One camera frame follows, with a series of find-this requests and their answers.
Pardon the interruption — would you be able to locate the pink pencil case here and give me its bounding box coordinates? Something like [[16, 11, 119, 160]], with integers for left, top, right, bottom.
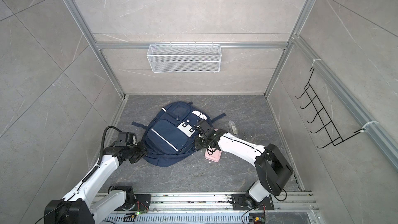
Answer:
[[205, 140, 222, 162]]

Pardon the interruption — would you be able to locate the navy blue student backpack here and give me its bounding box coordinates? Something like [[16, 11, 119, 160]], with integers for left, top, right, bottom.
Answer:
[[132, 101, 226, 168]]

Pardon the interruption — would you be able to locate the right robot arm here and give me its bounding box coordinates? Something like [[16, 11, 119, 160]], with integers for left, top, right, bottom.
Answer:
[[195, 120, 293, 207]]

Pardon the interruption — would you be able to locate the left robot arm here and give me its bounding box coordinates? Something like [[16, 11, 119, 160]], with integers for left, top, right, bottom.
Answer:
[[39, 125, 147, 224]]

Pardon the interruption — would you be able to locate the small clear plastic object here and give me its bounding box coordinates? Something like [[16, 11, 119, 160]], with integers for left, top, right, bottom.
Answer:
[[228, 121, 238, 135]]

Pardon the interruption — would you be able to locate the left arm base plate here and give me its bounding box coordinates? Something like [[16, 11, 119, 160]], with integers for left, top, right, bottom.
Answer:
[[119, 194, 152, 212]]

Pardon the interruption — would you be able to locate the aluminium front rail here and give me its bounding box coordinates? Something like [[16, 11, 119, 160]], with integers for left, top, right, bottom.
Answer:
[[102, 192, 324, 224]]

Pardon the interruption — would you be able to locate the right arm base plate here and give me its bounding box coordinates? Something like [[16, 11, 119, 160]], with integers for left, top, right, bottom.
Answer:
[[228, 194, 275, 211]]

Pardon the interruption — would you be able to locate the white wire mesh basket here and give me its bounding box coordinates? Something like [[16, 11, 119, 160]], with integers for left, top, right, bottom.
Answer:
[[147, 44, 222, 73]]

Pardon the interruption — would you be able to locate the black wire hook rack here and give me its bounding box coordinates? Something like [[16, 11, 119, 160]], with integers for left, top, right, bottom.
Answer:
[[294, 67, 365, 149]]

